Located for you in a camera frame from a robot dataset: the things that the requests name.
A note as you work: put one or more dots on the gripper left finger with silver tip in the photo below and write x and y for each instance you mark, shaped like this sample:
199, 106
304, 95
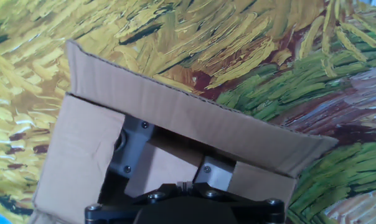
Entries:
133, 146

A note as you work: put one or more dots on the gripper right finger with silver tip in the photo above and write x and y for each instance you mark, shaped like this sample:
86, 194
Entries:
214, 174

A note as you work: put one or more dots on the brown cardboard box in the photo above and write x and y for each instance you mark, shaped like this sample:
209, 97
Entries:
175, 118

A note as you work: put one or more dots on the Van Gogh painting print cloth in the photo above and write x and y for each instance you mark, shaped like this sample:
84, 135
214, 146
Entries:
206, 37

